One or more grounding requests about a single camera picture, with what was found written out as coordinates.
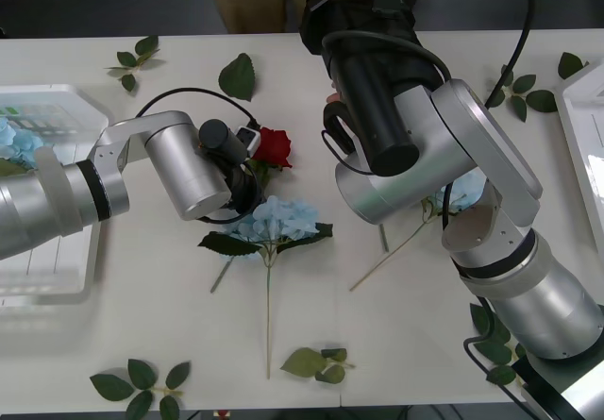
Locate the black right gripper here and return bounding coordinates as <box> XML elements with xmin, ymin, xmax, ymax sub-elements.
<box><xmin>300</xmin><ymin>0</ymin><xmax>421</xmax><ymax>56</ymax></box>

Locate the large dark green leaf twig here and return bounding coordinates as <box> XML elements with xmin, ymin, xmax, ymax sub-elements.
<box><xmin>469</xmin><ymin>302</ymin><xmax>528</xmax><ymax>388</ymax></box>

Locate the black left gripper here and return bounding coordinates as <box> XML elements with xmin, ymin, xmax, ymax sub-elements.
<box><xmin>231</xmin><ymin>151</ymin><xmax>263</xmax><ymax>190</ymax></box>

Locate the person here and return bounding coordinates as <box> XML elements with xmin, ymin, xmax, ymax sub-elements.
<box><xmin>210</xmin><ymin>0</ymin><xmax>331</xmax><ymax>34</ymax></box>

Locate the pale grey left wrist camera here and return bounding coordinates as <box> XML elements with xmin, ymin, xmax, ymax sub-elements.
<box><xmin>235</xmin><ymin>126</ymin><xmax>261</xmax><ymax>155</ymax></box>

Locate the small dark green leaf twig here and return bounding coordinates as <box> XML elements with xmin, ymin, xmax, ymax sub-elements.
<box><xmin>104</xmin><ymin>35</ymin><xmax>167</xmax><ymax>93</ymax></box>

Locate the small single dark green leaf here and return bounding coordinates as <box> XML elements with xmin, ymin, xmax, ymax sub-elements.
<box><xmin>557</xmin><ymin>51</ymin><xmax>590</xmax><ymax>81</ymax></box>

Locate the shallow white box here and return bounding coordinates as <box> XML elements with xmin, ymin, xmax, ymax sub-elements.
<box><xmin>555</xmin><ymin>59</ymin><xmax>604</xmax><ymax>260</ymax></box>
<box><xmin>0</xmin><ymin>83</ymin><xmax>111</xmax><ymax>307</ymax></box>

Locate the pale blue flower green stem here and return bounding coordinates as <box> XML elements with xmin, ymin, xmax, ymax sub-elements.
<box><xmin>197</xmin><ymin>194</ymin><xmax>334</xmax><ymax>379</ymax></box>
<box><xmin>0</xmin><ymin>116</ymin><xmax>46</xmax><ymax>178</ymax></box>
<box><xmin>349</xmin><ymin>172</ymin><xmax>488</xmax><ymax>292</ymax></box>

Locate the broad single dark green leaf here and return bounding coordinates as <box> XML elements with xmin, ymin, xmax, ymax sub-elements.
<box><xmin>217</xmin><ymin>52</ymin><xmax>257</xmax><ymax>103</ymax></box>

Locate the pale green leaf twig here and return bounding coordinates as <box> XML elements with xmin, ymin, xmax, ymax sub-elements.
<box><xmin>279</xmin><ymin>346</ymin><xmax>357</xmax><ymax>385</ymax></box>

